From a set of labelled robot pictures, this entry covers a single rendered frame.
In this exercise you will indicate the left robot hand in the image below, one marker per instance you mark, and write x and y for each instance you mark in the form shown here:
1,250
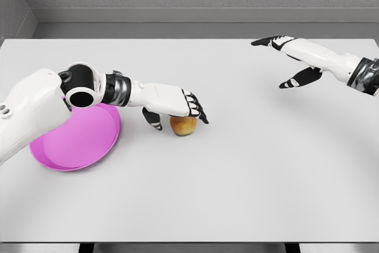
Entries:
171,99

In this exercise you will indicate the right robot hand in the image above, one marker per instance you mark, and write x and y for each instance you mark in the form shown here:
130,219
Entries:
299,50

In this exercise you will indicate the yellow-red apple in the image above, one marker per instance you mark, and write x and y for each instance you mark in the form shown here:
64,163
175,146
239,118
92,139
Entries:
183,125

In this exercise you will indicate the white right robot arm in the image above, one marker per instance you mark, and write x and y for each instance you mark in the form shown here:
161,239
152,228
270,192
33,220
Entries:
356,70

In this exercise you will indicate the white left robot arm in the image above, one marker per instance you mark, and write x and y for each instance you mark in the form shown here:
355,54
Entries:
59,99

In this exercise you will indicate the pink round plate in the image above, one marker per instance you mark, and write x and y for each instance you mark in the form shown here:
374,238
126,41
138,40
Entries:
80,143

